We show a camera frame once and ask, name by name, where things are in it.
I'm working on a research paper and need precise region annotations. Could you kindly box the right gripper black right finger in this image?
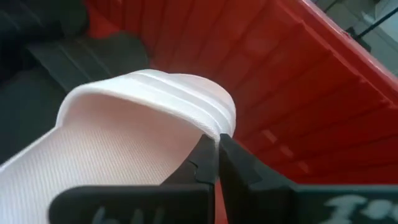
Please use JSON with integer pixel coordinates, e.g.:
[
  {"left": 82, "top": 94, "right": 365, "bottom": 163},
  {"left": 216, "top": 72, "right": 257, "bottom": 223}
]
[{"left": 219, "top": 133, "right": 398, "bottom": 224}]

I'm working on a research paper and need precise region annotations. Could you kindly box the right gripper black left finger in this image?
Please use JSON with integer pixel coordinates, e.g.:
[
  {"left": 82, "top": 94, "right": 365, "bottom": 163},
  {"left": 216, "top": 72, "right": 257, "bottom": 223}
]
[{"left": 48, "top": 133, "right": 218, "bottom": 224}]

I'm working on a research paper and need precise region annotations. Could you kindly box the red plastic ribbed bin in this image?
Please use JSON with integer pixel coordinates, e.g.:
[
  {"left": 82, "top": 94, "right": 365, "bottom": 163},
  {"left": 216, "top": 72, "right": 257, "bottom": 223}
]
[{"left": 83, "top": 0, "right": 398, "bottom": 224}]

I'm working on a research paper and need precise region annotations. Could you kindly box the thin black cable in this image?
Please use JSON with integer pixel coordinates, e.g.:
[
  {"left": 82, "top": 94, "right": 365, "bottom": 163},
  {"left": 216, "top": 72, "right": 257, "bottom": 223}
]
[{"left": 345, "top": 11, "right": 398, "bottom": 41}]

